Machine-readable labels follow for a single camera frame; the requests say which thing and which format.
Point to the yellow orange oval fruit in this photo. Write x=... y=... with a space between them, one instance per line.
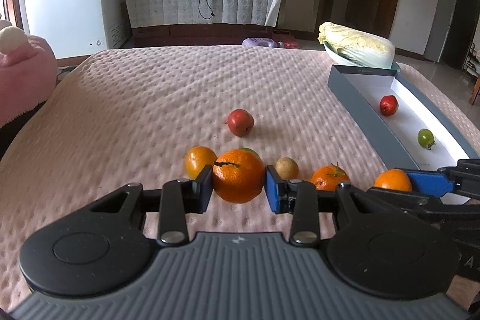
x=197 y=158

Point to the brown kiwi middle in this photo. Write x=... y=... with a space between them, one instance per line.
x=287 y=168

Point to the green lime fruit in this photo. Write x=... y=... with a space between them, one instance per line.
x=251 y=151

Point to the small orange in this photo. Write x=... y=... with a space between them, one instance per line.
x=394 y=179

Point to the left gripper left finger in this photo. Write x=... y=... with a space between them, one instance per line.
x=107 y=244

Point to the large orange mandarin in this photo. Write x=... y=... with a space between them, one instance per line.
x=238 y=176

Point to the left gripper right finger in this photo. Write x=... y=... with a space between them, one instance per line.
x=369 y=244

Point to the white lace cabinet cloth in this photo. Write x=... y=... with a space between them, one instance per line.
x=145 y=13

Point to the mandarin with green stem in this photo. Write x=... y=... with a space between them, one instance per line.
x=327 y=178

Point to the pink quilted table cover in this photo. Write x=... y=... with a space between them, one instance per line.
x=130 y=116

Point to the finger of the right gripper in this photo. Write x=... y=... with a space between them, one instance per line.
x=431 y=183

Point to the dark wooden tv cabinet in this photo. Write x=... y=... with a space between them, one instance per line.
x=211 y=34

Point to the white chest freezer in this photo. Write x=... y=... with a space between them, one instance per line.
x=76 y=28

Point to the green tomato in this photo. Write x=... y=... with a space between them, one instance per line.
x=425 y=138

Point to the purple plastic object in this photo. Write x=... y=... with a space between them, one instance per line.
x=262 y=42

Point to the red apple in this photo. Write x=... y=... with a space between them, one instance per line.
x=388 y=105
x=240 y=122

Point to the napa cabbage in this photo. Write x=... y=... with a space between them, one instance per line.
x=357 y=47

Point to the pink plush toy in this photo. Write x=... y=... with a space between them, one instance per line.
x=28 y=72

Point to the grey white cardboard box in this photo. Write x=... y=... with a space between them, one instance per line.
x=394 y=138

